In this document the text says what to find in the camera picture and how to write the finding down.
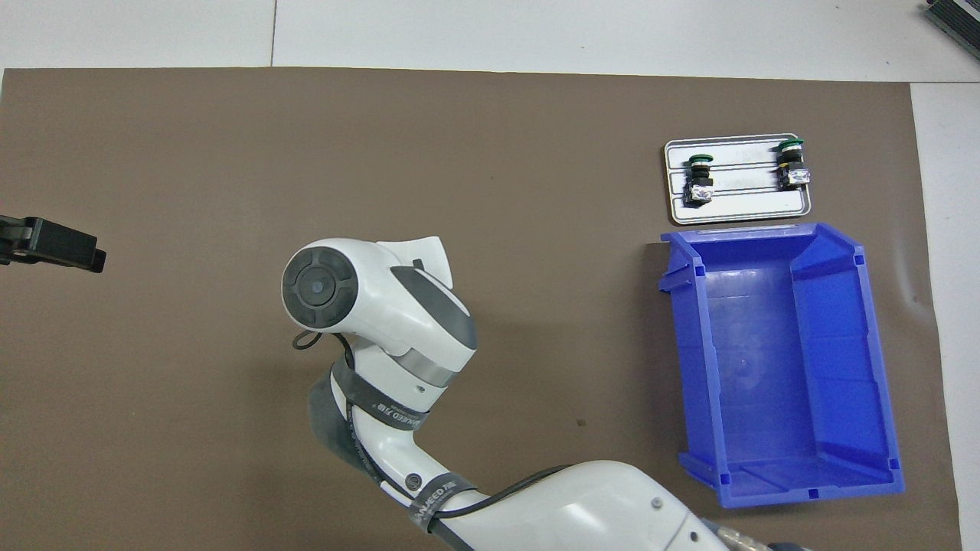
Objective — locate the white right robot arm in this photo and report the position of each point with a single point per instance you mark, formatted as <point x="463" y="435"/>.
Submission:
<point x="383" y="306"/>

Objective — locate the green button with yellow dot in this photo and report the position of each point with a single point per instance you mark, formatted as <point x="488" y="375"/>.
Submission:
<point x="792" y="164"/>

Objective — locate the brown table mat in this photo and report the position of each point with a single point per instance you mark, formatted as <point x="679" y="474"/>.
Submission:
<point x="459" y="153"/>

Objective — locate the grey metal tray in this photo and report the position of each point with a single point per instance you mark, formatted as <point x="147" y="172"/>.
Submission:
<point x="743" y="203"/>

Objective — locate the blue plastic storage bin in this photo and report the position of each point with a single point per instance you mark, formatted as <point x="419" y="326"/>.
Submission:
<point x="773" y="367"/>

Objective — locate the grey ribbed device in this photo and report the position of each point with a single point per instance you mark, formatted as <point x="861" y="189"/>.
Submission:
<point x="957" y="19"/>

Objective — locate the green push button switch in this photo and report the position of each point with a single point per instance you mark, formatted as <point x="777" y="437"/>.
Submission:
<point x="698" y="184"/>

